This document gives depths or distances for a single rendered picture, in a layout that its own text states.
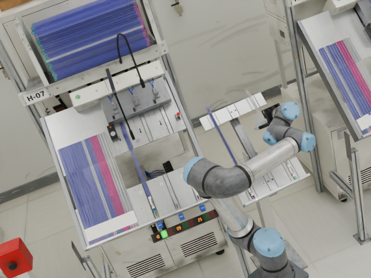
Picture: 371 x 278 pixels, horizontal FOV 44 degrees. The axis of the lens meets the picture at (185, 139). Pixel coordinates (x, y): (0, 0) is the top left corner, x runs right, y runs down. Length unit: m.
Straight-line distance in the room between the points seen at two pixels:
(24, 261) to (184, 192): 0.87
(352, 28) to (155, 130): 1.19
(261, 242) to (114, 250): 1.10
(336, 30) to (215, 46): 1.63
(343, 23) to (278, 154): 1.14
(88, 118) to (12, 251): 0.75
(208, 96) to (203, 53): 0.41
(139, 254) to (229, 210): 1.06
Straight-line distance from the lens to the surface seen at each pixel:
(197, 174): 1.67
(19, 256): 2.47
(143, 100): 2.33
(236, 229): 1.93
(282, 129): 1.88
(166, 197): 2.27
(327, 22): 2.67
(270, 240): 1.90
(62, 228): 3.78
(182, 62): 4.03
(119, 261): 2.79
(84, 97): 2.37
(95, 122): 2.40
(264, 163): 1.69
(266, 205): 2.51
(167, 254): 2.83
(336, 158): 2.87
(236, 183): 1.61
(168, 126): 2.34
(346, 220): 3.04
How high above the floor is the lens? 2.13
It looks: 31 degrees down
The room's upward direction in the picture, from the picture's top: 19 degrees counter-clockwise
